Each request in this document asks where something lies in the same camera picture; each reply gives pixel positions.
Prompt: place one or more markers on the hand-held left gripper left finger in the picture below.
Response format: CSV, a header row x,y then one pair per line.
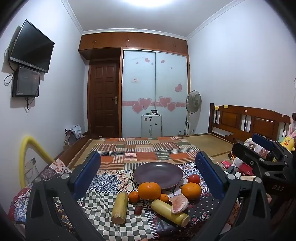
x,y
85,178

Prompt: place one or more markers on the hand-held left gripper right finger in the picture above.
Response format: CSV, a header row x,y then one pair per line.
x,y
208,178

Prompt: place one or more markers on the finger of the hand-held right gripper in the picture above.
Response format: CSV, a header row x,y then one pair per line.
x,y
262,141
242,153

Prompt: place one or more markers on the red tomato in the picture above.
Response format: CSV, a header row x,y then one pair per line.
x,y
194,179

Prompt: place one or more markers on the yellow sugarcane piece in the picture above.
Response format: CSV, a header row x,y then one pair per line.
x,y
166,212
119,207

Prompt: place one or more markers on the small mandarin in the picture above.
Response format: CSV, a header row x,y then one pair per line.
x,y
164,197
134,197

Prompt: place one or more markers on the dark purple plate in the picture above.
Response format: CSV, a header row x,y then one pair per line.
x,y
157,173

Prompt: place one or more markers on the large orange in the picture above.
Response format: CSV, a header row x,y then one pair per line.
x,y
149,191

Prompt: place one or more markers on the dark red date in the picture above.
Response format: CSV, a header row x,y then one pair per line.
x,y
138,210

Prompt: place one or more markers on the printed patchwork quilt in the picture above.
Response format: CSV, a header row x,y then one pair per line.
x,y
104,178

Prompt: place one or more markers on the red packet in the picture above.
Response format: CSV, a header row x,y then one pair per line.
x,y
226,165

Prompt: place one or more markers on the white box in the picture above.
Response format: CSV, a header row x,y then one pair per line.
x,y
235,175

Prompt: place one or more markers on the yellow plush toy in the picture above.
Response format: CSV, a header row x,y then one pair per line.
x,y
288,141

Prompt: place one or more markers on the wooden bed headboard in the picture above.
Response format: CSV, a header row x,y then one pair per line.
x,y
233,120

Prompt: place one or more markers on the woven straw bed mat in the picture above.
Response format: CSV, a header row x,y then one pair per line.
x,y
208,143

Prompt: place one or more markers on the pile of clothes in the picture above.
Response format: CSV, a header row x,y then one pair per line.
x,y
74,133

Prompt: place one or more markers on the yellow foam tube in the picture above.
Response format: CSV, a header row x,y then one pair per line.
x,y
34,144

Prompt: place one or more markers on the striped orange patchwork blanket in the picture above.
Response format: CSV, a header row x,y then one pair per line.
x,y
150,150

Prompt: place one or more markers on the standing fan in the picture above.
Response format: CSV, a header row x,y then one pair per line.
x,y
193,100

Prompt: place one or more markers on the white boxy appliance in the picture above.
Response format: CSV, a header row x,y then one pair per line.
x,y
151,125

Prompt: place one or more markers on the brown wooden door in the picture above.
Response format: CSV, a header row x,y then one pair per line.
x,y
104,99

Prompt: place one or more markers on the dark items on appliance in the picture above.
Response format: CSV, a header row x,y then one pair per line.
x,y
153,112

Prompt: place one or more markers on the sliding wardrobe with pink hearts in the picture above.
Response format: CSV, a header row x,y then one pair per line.
x,y
152,88

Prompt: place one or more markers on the wooden overhead cabinet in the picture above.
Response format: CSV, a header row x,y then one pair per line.
x,y
134,41

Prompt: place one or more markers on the wooden bed frame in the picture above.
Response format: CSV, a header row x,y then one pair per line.
x,y
69,153

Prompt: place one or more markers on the wall power socket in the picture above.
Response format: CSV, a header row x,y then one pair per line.
x,y
30,163

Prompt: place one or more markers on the small black wall monitor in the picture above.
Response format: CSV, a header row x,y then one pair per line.
x,y
26,81

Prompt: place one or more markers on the wall-mounted black television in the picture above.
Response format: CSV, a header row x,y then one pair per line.
x,y
32,46

